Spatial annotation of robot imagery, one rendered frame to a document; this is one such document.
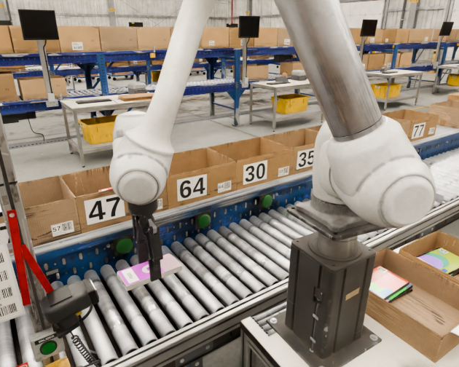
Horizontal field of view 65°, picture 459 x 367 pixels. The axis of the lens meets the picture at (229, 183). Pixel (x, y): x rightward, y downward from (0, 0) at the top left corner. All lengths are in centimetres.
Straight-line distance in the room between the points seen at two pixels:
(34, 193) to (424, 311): 163
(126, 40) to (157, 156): 563
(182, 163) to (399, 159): 145
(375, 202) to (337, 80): 23
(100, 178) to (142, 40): 470
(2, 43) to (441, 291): 561
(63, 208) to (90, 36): 476
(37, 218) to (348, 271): 112
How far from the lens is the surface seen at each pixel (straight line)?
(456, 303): 155
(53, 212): 156
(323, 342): 118
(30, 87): 577
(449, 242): 184
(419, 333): 131
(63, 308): 95
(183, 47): 78
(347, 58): 71
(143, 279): 102
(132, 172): 67
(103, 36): 619
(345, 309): 115
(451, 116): 373
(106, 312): 142
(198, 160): 206
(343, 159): 74
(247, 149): 224
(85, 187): 186
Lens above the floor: 165
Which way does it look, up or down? 23 degrees down
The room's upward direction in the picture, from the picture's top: straight up
